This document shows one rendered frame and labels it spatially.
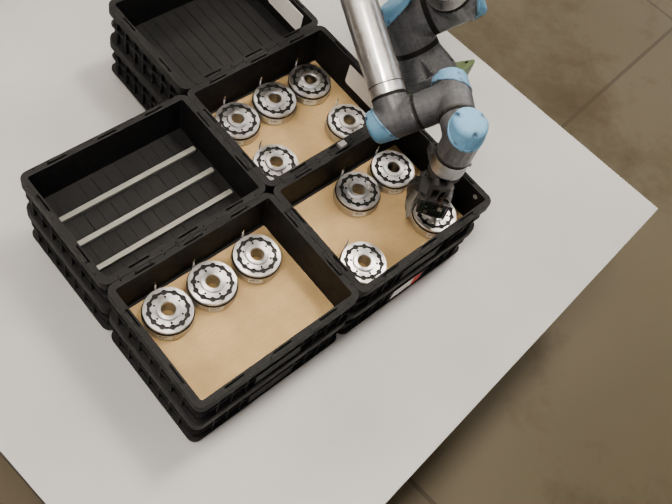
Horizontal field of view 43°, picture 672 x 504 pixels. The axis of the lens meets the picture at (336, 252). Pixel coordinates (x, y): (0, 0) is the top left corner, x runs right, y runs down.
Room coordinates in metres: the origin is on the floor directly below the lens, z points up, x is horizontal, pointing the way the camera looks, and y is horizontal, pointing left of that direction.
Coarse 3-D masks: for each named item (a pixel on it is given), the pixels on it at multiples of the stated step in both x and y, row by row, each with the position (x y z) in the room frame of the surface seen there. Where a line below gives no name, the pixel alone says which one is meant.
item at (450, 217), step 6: (414, 210) 1.12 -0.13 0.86; (450, 210) 1.16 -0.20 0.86; (414, 216) 1.11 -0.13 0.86; (420, 216) 1.11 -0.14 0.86; (426, 216) 1.12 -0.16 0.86; (450, 216) 1.15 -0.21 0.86; (420, 222) 1.10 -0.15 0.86; (426, 222) 1.10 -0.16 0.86; (432, 222) 1.11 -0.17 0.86; (438, 222) 1.11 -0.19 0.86; (444, 222) 1.12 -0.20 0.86; (450, 222) 1.13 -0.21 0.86; (426, 228) 1.09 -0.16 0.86; (432, 228) 1.09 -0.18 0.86; (438, 228) 1.10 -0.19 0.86; (444, 228) 1.11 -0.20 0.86
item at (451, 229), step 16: (352, 144) 1.17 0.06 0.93; (320, 160) 1.10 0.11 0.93; (304, 176) 1.04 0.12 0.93; (464, 176) 1.21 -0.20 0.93; (480, 192) 1.18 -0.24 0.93; (288, 208) 0.95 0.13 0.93; (480, 208) 1.14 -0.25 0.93; (304, 224) 0.93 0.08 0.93; (464, 224) 1.10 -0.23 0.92; (320, 240) 0.91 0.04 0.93; (336, 256) 0.89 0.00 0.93; (416, 256) 0.96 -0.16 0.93; (384, 272) 0.90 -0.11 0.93; (368, 288) 0.85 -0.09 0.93
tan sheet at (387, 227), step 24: (360, 168) 1.19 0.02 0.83; (312, 216) 1.02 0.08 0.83; (336, 216) 1.04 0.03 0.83; (384, 216) 1.09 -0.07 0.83; (456, 216) 1.17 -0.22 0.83; (336, 240) 0.99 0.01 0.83; (360, 240) 1.01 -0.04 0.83; (384, 240) 1.04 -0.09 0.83; (408, 240) 1.06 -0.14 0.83; (360, 264) 0.95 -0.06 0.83
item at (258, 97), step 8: (256, 88) 1.27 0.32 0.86; (264, 88) 1.28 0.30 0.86; (272, 88) 1.28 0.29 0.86; (280, 88) 1.29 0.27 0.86; (288, 88) 1.30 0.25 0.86; (256, 96) 1.25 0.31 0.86; (288, 96) 1.28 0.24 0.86; (256, 104) 1.22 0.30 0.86; (264, 104) 1.23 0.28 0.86; (288, 104) 1.26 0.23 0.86; (264, 112) 1.21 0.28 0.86; (272, 112) 1.22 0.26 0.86; (280, 112) 1.23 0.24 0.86; (288, 112) 1.24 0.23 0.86
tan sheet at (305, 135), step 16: (336, 96) 1.37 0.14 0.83; (304, 112) 1.28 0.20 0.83; (320, 112) 1.30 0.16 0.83; (272, 128) 1.20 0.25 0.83; (288, 128) 1.22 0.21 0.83; (304, 128) 1.24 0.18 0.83; (320, 128) 1.26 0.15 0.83; (256, 144) 1.14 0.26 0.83; (288, 144) 1.18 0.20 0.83; (304, 144) 1.19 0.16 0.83; (320, 144) 1.21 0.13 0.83; (304, 160) 1.15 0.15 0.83
